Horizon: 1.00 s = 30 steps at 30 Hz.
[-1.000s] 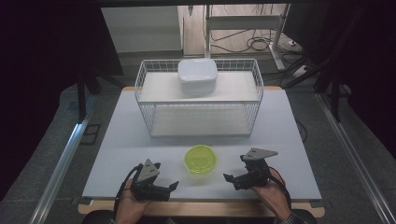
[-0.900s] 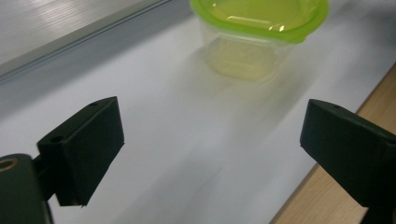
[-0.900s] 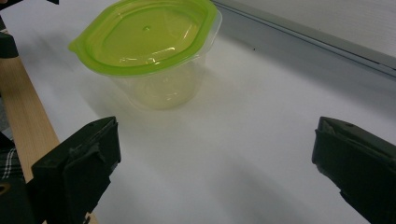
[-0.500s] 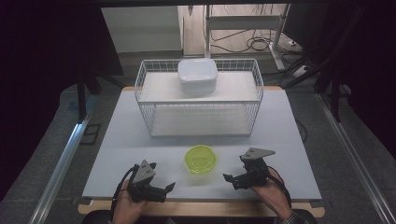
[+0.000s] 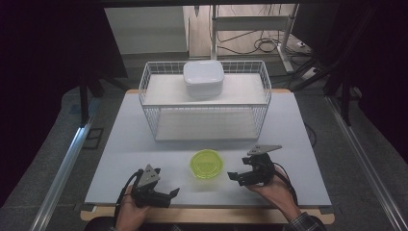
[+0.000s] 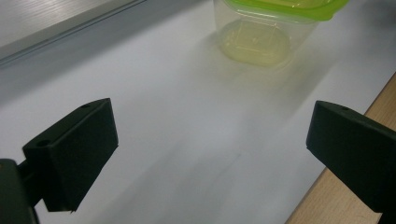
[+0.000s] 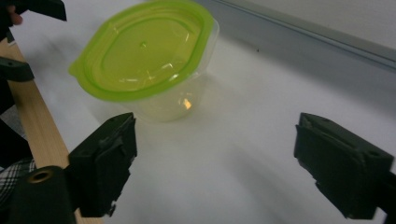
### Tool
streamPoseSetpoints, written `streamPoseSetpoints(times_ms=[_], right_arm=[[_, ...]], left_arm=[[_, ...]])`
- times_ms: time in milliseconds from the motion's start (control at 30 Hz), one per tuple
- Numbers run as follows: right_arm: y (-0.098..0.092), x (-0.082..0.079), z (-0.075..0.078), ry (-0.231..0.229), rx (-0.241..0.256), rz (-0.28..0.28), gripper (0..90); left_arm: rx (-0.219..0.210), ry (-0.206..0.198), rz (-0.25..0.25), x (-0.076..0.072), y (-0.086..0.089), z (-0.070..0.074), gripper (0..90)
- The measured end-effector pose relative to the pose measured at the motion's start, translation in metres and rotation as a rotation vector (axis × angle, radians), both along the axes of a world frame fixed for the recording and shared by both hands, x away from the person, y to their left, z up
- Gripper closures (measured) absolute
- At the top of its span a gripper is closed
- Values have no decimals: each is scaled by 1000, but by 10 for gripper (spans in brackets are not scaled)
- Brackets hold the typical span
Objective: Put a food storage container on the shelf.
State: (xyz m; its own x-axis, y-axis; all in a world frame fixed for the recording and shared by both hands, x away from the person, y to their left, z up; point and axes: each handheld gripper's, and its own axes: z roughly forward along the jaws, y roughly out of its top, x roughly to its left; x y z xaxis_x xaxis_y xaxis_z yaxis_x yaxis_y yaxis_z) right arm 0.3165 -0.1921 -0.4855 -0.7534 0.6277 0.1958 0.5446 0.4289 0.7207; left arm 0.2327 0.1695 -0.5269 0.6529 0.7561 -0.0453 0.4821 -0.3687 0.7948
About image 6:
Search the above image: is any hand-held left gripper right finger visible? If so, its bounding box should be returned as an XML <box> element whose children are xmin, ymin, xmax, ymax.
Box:
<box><xmin>305</xmin><ymin>100</ymin><xmax>396</xmax><ymax>217</ymax></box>

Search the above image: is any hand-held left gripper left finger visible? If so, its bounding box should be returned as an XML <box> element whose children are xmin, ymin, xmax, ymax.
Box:
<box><xmin>21</xmin><ymin>97</ymin><xmax>120</xmax><ymax>214</ymax></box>

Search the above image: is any green lidded plastic container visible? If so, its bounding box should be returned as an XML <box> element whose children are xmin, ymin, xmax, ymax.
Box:
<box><xmin>212</xmin><ymin>0</ymin><xmax>351</xmax><ymax>68</ymax></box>

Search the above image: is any aluminium floor rail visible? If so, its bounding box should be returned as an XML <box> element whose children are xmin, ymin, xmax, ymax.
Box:
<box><xmin>0</xmin><ymin>0</ymin><xmax>148</xmax><ymax>68</ymax></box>

